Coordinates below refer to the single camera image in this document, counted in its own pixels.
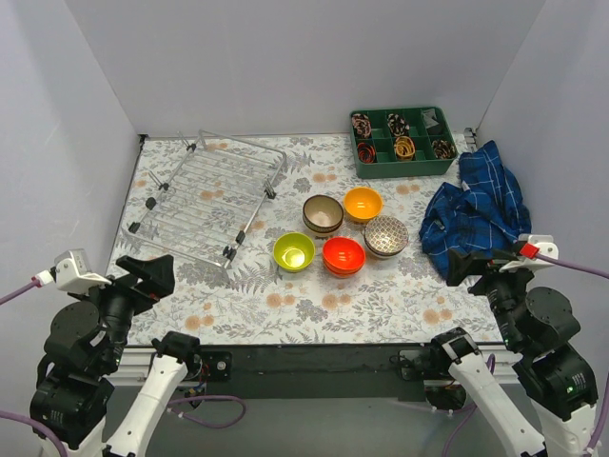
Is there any yellow bowl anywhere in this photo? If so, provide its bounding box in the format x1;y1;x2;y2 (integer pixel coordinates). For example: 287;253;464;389
344;187;383;223

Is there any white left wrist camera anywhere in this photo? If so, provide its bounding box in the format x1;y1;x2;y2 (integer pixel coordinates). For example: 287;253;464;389
31;248;111;294

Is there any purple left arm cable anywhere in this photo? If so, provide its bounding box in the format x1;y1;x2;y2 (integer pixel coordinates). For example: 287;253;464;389
0;280;246;457

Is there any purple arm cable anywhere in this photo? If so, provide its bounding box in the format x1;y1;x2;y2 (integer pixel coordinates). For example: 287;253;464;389
0;280;246;457
442;251;609;457

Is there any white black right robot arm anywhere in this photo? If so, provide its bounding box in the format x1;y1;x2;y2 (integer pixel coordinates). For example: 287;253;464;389
431;242;608;456

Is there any floral table mat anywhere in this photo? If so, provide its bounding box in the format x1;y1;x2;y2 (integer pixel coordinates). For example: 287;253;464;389
112;135;500;346

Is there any green compartment tray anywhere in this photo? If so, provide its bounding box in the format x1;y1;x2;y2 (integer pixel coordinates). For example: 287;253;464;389
349;106;458;179

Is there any metal wire dish rack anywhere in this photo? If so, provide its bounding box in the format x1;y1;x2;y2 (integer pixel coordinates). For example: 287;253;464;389
127;129;286;275

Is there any lime green bowl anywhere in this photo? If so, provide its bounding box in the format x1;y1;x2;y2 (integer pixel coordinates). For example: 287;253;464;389
273;232;316;272

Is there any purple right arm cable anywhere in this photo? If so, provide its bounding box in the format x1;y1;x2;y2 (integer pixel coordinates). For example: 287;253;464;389
442;251;609;457

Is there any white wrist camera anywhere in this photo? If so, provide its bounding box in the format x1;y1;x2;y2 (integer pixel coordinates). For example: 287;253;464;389
500;233;559;272
31;248;111;294

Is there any orange bowl front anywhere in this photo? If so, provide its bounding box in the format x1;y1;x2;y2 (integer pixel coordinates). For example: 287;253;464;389
323;236;366;275

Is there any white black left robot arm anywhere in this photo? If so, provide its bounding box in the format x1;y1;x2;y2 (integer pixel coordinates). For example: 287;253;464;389
29;249;202;456

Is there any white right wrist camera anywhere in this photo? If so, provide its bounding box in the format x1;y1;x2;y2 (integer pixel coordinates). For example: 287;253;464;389
500;233;559;272

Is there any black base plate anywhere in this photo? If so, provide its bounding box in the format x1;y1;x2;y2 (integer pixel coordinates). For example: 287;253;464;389
198;343;466;409

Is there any brown white patterned bowl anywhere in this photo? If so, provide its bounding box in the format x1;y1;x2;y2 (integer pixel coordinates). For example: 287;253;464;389
363;215;409;258

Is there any black patterned bowl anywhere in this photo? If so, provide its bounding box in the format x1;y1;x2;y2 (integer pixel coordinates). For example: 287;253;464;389
302;194;344;237

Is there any blue plaid cloth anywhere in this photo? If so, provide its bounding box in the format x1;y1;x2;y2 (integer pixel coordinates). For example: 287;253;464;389
419;140;532;279

